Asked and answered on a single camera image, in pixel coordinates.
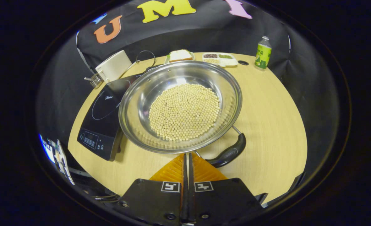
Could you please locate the metal wire rack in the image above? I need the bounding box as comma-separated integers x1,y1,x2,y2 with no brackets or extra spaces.
84,74,103,89

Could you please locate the green tea bottle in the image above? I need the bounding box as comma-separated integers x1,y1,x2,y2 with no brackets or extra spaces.
254,36,272,70

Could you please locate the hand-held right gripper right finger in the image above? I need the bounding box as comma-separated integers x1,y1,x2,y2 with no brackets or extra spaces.
188,153,267,224

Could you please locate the white bread sandwich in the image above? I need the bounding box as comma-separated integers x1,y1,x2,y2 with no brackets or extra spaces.
168,49,194,62

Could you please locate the stainless steel pot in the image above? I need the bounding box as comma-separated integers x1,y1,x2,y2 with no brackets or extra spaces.
118,61,247,168

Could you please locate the white toaster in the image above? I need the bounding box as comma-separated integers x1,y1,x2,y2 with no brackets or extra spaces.
95,50,132,83

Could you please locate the black induction cooktop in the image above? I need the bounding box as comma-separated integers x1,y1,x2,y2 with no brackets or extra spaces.
77,74,148,161

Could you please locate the pile of soybeans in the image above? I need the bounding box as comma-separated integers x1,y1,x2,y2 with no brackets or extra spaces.
148,83,220,142

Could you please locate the black power cable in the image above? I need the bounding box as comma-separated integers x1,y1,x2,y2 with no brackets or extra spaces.
135,50,157,73

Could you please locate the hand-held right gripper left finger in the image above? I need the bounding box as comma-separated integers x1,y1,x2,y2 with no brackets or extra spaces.
119,153,189,225

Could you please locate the white toaster cable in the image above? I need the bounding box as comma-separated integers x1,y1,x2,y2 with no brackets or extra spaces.
123,61,140,76

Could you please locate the white rectangular plate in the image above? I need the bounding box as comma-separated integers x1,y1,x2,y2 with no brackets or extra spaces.
164,50,196,64

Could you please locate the white divided bean tray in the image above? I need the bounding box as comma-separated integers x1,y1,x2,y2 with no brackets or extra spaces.
202,52,238,67

